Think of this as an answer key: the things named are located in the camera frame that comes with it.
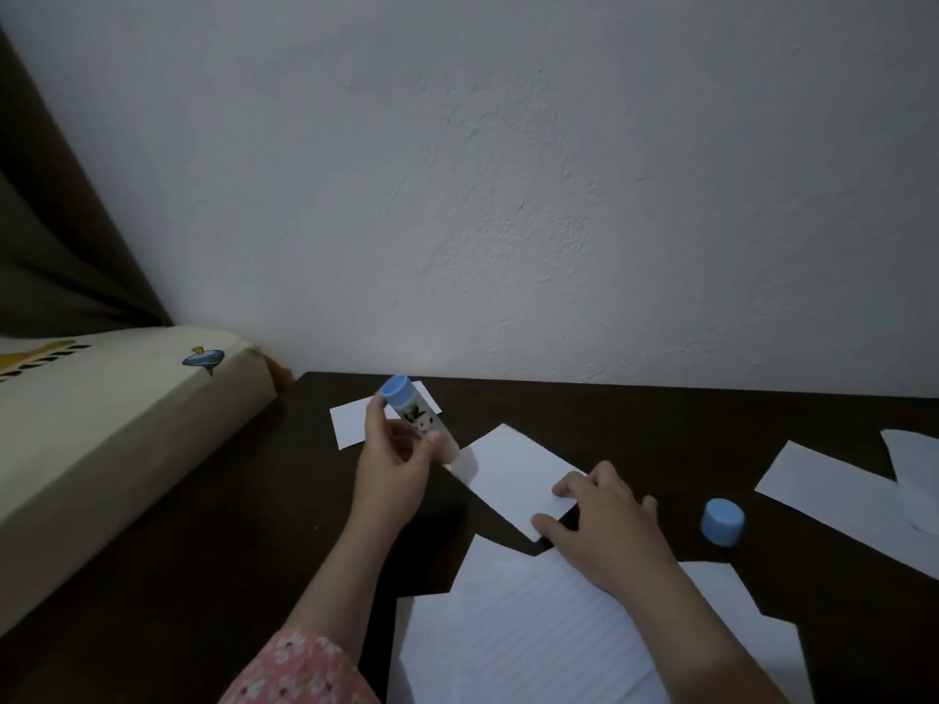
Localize person's left hand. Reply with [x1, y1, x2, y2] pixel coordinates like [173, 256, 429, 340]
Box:
[348, 393, 446, 540]

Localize blue glue stick cap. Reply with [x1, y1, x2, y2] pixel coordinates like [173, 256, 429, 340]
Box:
[699, 498, 746, 548]

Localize person's left forearm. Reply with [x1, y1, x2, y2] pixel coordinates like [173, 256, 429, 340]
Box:
[219, 505, 412, 704]

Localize person's right forearm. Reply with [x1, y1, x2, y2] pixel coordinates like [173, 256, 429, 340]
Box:
[623, 563, 790, 704]

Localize person's right hand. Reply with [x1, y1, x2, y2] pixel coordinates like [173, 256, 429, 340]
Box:
[531, 461, 680, 602]

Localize dark brown curtain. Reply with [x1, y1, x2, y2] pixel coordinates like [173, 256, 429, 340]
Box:
[0, 28, 174, 339]

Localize white paper sheets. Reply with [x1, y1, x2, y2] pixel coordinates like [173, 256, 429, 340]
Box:
[330, 380, 939, 580]

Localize beige mattress with whale print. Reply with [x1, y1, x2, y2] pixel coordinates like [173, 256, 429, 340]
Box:
[0, 327, 279, 638]

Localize white panda print glue stick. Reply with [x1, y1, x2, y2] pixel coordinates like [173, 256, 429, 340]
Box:
[379, 374, 462, 462]

